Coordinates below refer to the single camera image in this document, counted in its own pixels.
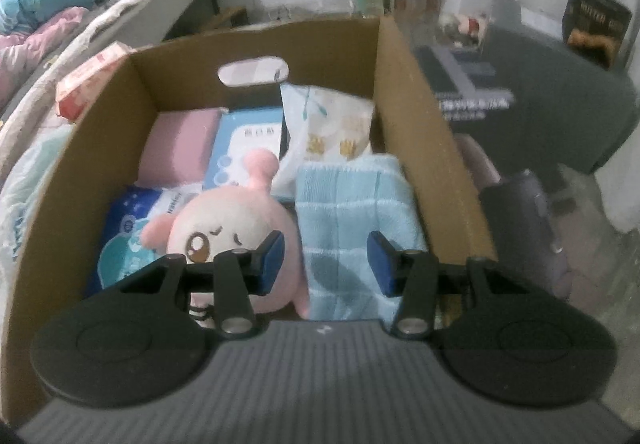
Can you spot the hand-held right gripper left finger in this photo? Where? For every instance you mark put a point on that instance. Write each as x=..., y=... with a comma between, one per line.
x=272, y=261

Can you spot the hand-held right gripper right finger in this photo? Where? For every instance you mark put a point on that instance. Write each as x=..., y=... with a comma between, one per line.
x=382, y=266

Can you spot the pink plush toy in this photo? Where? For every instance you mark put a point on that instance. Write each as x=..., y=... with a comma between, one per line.
x=235, y=224

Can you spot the light blue towel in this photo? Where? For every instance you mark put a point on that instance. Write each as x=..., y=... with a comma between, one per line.
x=350, y=204

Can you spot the light blue flat pack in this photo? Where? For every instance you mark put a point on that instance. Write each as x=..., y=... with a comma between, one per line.
x=240, y=144

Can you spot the large cardboard box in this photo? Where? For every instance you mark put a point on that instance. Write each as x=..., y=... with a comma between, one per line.
x=400, y=124

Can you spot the white printed packet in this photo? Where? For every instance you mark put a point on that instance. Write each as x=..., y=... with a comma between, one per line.
x=330, y=129

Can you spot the dark blue white packet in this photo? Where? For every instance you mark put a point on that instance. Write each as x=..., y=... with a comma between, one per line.
x=125, y=234

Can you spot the pink sponge block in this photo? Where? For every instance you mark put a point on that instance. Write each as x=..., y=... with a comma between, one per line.
x=175, y=144

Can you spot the dark grey soft bag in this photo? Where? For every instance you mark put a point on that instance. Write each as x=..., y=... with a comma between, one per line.
x=515, y=214

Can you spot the black grey printed carton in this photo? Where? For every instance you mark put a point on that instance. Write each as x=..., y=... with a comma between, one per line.
x=450, y=74

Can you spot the dark grey storage bin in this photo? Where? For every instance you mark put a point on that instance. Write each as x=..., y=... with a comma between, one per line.
x=550, y=89

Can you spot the red white toy figure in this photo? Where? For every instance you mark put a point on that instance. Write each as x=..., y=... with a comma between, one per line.
x=467, y=26

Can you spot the orange pink packet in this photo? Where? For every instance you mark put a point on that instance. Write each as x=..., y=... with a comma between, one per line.
x=87, y=84

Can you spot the white woven bed pad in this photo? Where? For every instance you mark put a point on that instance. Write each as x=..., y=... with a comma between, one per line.
x=100, y=29

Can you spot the pink grey quilt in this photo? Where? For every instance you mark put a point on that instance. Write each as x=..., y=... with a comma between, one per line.
x=30, y=54

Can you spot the dark printed box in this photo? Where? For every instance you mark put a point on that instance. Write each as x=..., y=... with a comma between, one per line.
x=595, y=19

